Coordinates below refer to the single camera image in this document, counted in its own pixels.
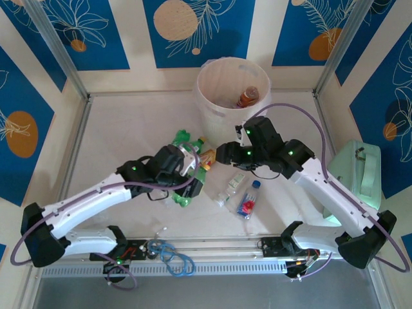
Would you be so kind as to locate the green plastic bottle yellow cap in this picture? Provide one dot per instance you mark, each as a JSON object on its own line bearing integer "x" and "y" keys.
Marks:
{"x": 181, "y": 199}

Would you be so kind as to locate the clear bottle green neck band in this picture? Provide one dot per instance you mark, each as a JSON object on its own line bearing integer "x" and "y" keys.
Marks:
{"x": 230, "y": 190}

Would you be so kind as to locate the crushed green plastic bottle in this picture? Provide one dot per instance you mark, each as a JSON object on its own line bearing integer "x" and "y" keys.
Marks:
{"x": 181, "y": 136}

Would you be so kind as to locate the Fiji water bottle blue cap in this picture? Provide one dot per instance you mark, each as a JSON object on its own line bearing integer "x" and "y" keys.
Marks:
{"x": 248, "y": 202}

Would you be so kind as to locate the brown coffee drink bottle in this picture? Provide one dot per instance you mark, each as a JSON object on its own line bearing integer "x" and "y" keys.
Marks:
{"x": 248, "y": 96}

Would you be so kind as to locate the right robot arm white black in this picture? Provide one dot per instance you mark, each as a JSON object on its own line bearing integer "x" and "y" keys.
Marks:
{"x": 338, "y": 199}

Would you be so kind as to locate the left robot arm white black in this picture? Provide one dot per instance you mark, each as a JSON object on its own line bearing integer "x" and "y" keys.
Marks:
{"x": 83, "y": 202}

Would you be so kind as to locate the white ribbed plastic bin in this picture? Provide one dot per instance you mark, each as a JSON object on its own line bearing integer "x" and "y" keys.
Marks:
{"x": 219, "y": 125}

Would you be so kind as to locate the mint green case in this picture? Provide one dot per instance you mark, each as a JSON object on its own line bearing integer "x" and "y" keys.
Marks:
{"x": 370, "y": 167}

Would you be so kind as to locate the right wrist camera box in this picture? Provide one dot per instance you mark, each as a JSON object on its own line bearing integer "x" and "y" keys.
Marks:
{"x": 241, "y": 132}

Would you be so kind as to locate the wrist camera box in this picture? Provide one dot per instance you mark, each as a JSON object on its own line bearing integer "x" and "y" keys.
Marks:
{"x": 241, "y": 132}
{"x": 188, "y": 161}

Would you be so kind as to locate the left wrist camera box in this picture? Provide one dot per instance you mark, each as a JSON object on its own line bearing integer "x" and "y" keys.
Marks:
{"x": 188, "y": 161}

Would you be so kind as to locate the long aluminium table rail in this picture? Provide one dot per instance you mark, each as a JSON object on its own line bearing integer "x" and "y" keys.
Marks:
{"x": 219, "y": 246}

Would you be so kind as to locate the aluminium table side rail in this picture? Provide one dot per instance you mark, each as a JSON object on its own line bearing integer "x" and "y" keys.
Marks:
{"x": 324, "y": 119}
{"x": 77, "y": 141}

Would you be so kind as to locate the thin aluminium table rail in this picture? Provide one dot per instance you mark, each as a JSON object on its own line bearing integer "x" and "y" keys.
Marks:
{"x": 145, "y": 93}

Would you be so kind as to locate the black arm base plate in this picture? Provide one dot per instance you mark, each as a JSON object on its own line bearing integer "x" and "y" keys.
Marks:
{"x": 270, "y": 248}
{"x": 96, "y": 257}

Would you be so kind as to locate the aluminium frame post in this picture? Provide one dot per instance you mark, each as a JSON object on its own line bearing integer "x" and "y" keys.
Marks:
{"x": 346, "y": 42}
{"x": 54, "y": 42}

